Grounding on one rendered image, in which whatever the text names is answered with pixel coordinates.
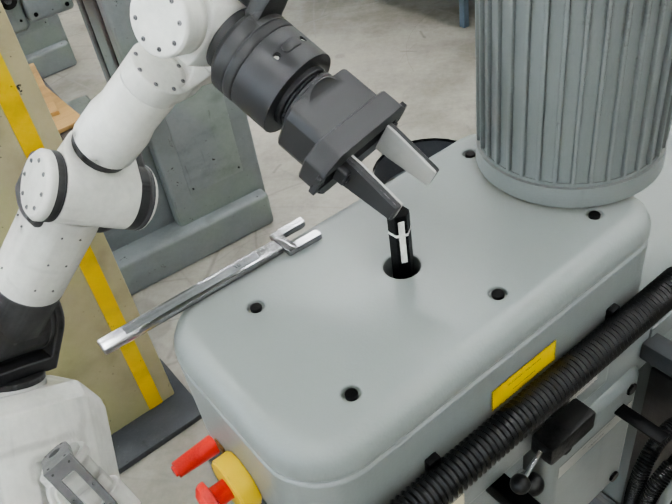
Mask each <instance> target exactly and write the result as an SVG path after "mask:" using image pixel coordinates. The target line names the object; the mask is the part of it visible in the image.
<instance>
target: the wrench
mask: <svg viewBox="0 0 672 504"><path fill-rule="evenodd" d="M304 227H305V222H304V220H303V219H302V218H301V217H299V218H297V219H296V220H294V221H292V222H290V223H289V224H287V225H285V226H283V227H281V228H280V229H278V231H276V232H274V233H272V234H271V235H269V237H270V240H271V242H269V243H267V244H265V245H264V246H262V247H260V248H258V249H257V250H255V251H253V252H251V253H249V254H248V255H246V256H244V257H242V258H241V259H239V260H237V261H235V262H234V263H232V264H230V265H228V266H227V267H225V268H223V269H221V270H220V271H218V272H216V273H214V274H212V275H211V276H209V277H207V278H205V279H204V280H202V281H200V282H198V283H197V284H195V285H193V286H191V287H190V288H188V289H186V290H184V291H183V292H181V293H179V294H177V295H176V296H174V297H172V298H170V299H168V300H167V301H165V302H163V303H161V304H160V305H158V306H156V307H154V308H153V309H151V310H149V311H147V312H146V313H144V314H142V315H140V316H139V317H137V318H135V319H133V320H132V321H130V322H128V323H126V324H124V325H123V326H121V327H119V328H117V329H116V330H114V331H112V332H110V333H109V334H107V335H105V336H103V337H102V338H100V339H98V340H97V343H98V345H99V346H100V348H101V349H102V351H103V352H104V353H105V354H106V355H108V354H110V353H112V352H113V351H115V350H117V349H119V348H120V347H122V346H124V345H126V344H127V343H129V342H131V341H132V340H134V339H136V338H138V337H139V336H141V335H143V334H144V333H146V332H148V331H150V330H151V329H153V328H155V327H157V326H158V325H160V324H162V323H163V322H165V321H167V320H169V319H170V318H172V317H174V316H176V315H177V314H179V313H181V312H182V311H184V310H186V309H188V308H189V307H191V306H193V305H194V304H196V303H198V302H200V301H201V300H203V299H205V298H207V297H208V296H210V295H212V294H213V293H215V292H217V291H219V290H220V289H222V288H224V287H225V286H227V285H229V284H231V283H232V282H234V281H236V280H238V279H239V278H241V277H243V276H244V275H246V274H248V273H250V272H251V271H253V270H255V269H257V268H258V267H260V266H262V265H263V264H265V263H267V262H269V261H270V260H272V259H274V258H275V257H277V256H279V255H281V254H282V253H283V252H286V253H287V254H288V255H289V256H292V255H293V254H295V253H297V252H298V251H299V252H300V251H302V250H303V249H305V248H307V247H309V246H310V245H312V244H314V243H315V242H317V241H319V240H321V239H322V234H321V233H320V232H319V231H318V230H314V231H312V232H310V233H308V234H306V235H305V236H303V237H301V238H300V239H298V240H296V241H294V242H293V243H292V242H291V241H290V240H288V239H287V237H288V236H290V235H292V234H294V233H295V232H297V231H299V230H301V229H302V228H304Z"/></svg>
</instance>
